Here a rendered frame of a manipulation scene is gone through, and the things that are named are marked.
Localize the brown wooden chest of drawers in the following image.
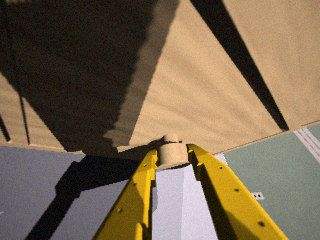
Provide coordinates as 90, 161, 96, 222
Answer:
0, 0, 320, 161

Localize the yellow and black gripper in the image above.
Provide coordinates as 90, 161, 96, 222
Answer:
92, 144, 288, 240

